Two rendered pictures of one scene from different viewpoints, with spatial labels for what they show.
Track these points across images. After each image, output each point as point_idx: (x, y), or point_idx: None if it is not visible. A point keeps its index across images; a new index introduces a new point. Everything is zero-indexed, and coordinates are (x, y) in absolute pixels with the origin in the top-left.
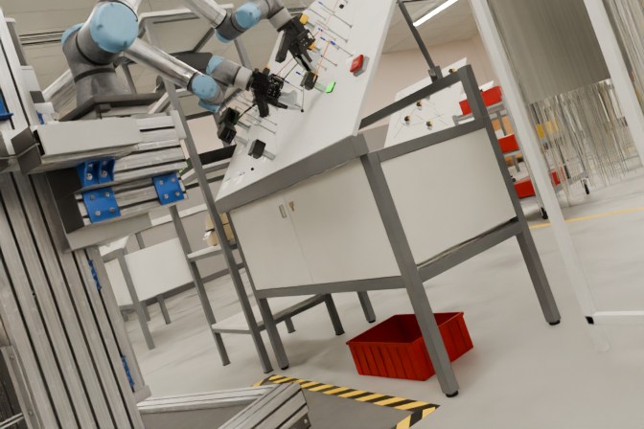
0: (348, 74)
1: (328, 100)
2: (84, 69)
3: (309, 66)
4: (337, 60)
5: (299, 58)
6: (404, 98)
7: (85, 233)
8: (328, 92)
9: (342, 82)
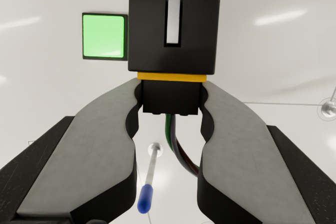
0: (4, 79)
1: None
2: None
3: (130, 101)
4: (163, 171)
5: (209, 184)
6: None
7: None
8: (106, 13)
9: (20, 45)
